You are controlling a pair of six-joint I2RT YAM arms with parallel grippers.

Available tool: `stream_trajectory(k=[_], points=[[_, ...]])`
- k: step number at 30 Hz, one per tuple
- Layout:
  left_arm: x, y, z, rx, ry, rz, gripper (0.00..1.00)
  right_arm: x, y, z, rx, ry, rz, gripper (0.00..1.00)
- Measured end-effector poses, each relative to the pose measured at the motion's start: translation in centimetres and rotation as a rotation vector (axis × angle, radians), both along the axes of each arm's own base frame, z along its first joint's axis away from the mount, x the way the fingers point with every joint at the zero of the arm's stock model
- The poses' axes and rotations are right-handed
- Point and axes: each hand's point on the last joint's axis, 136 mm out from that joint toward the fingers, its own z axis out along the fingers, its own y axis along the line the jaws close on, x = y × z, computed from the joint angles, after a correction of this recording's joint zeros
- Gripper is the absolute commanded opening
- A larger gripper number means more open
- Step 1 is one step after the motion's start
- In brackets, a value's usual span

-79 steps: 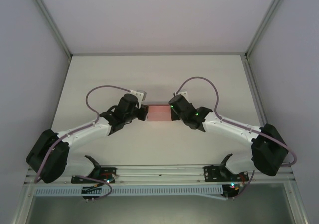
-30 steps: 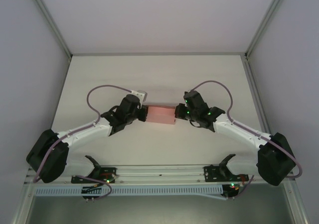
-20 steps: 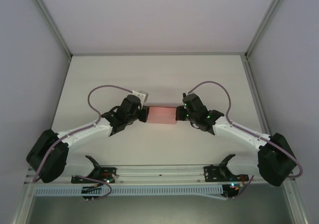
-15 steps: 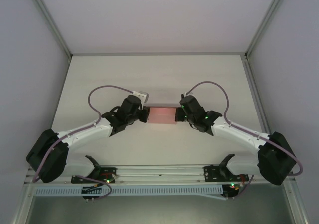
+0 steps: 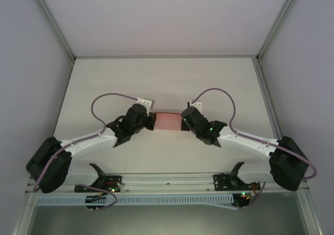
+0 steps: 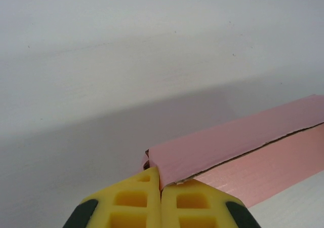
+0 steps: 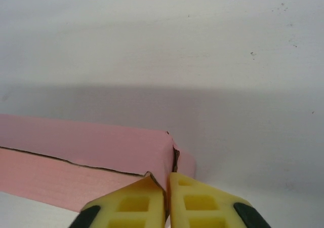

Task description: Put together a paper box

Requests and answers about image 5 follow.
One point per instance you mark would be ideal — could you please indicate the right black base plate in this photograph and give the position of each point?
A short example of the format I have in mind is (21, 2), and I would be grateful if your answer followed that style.
(221, 182)

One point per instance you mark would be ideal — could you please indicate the black connector box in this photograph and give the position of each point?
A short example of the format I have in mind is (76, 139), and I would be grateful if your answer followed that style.
(242, 201)
(92, 207)

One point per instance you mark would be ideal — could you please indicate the aluminium mounting rail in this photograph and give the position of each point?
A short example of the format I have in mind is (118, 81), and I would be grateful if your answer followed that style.
(167, 180)

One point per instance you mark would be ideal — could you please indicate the grey metal panel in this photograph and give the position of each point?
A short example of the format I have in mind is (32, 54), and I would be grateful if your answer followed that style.
(167, 222)

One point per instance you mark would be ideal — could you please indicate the pink paper box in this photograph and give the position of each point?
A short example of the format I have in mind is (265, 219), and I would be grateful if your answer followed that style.
(168, 121)

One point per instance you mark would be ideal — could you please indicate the aluminium frame leg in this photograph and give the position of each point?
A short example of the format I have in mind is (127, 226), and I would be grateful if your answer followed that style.
(310, 214)
(24, 214)

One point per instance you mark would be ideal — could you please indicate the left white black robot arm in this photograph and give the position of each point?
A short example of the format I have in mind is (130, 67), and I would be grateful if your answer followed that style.
(88, 143)

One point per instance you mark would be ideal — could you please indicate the aluminium side rail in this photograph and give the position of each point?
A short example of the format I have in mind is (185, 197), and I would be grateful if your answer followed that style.
(267, 88)

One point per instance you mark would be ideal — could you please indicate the aluminium frame crossbar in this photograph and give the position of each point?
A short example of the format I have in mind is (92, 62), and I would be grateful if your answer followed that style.
(167, 56)

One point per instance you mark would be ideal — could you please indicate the aluminium frame post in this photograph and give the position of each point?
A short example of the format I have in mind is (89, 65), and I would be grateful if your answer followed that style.
(54, 23)
(278, 23)

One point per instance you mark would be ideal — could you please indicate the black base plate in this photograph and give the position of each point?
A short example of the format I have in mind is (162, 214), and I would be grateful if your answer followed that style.
(221, 182)
(116, 178)

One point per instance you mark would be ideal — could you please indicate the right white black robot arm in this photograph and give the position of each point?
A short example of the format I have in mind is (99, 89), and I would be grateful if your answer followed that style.
(242, 143)

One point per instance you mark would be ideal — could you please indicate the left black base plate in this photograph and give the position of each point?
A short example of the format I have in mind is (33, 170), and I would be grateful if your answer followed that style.
(116, 178)

